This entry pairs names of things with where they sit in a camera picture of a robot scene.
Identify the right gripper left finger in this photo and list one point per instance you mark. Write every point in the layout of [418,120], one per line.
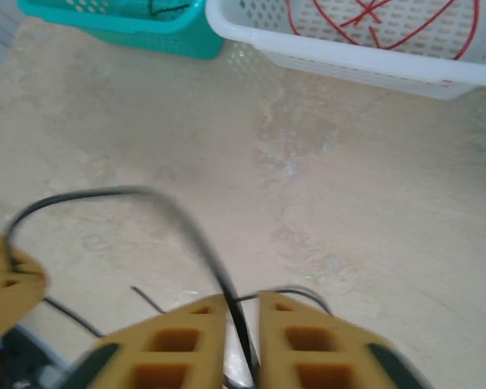
[202,356]

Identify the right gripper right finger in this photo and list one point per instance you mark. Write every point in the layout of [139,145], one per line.
[348,352]

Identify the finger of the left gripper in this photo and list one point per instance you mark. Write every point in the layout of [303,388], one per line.
[8,308]
[0,263]

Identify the teal plastic basket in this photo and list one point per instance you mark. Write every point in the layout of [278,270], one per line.
[166,38]

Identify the white plastic basket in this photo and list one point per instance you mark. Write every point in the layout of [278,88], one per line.
[348,61]

